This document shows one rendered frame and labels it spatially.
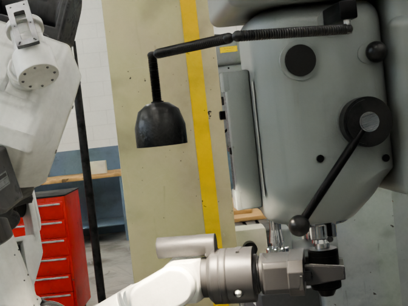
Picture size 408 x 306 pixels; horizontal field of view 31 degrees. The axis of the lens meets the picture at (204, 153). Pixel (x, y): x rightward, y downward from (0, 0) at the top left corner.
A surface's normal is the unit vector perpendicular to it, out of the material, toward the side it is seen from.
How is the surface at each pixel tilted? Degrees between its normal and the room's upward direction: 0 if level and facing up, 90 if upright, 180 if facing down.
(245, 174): 90
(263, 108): 90
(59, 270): 90
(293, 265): 45
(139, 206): 90
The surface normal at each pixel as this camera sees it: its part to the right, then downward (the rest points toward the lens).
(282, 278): -0.16, 0.07
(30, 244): 0.42, -0.17
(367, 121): 0.10, 0.04
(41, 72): 0.33, 0.84
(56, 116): 0.89, -0.15
